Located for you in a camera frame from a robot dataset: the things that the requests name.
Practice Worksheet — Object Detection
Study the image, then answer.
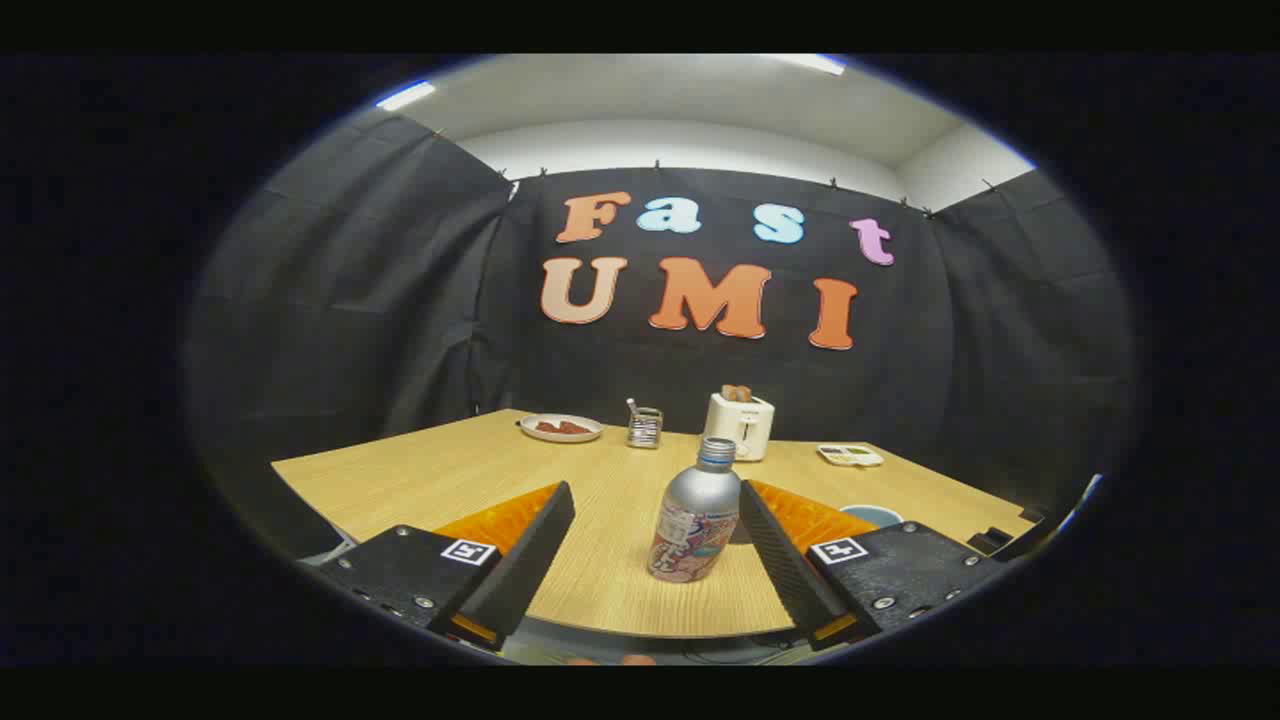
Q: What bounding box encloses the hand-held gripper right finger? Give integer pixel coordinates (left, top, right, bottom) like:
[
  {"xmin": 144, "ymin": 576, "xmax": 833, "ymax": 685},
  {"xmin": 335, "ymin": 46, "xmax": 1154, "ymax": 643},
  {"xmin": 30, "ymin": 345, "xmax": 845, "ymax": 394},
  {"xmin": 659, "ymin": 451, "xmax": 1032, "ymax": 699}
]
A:
[{"xmin": 738, "ymin": 478, "xmax": 1011, "ymax": 651}]

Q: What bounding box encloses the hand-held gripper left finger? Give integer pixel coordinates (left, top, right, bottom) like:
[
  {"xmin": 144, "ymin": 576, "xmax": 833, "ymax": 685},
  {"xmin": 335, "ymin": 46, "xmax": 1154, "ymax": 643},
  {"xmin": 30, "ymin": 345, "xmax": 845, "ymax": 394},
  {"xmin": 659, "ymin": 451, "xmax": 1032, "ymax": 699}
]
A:
[{"xmin": 315, "ymin": 480, "xmax": 578, "ymax": 651}]

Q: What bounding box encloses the silver juice bottle printed label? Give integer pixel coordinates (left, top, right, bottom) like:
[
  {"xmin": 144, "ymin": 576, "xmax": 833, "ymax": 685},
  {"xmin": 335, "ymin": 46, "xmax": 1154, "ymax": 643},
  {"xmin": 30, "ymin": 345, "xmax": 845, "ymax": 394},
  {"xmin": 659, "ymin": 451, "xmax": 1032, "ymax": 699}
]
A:
[{"xmin": 647, "ymin": 437, "xmax": 742, "ymax": 584}]

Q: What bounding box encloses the white plate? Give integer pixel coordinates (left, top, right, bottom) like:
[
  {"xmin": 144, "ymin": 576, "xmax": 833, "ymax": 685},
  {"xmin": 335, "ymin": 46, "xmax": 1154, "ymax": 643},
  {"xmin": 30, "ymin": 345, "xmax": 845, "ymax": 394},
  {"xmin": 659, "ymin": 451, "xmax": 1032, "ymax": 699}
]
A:
[{"xmin": 519, "ymin": 413, "xmax": 604, "ymax": 444}]

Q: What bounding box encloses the wooden table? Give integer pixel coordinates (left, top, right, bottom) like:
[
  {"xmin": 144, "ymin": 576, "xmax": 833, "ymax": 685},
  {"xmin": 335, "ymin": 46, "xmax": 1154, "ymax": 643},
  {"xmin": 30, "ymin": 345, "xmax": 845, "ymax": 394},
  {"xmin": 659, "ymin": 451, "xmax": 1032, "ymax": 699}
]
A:
[{"xmin": 270, "ymin": 408, "xmax": 1036, "ymax": 639}]

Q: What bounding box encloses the white toaster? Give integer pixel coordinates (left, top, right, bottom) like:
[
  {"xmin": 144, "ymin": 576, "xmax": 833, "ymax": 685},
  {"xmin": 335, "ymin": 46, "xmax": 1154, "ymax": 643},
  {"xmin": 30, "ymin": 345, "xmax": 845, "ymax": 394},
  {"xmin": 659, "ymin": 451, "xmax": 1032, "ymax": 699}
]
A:
[{"xmin": 703, "ymin": 392, "xmax": 776, "ymax": 463}]

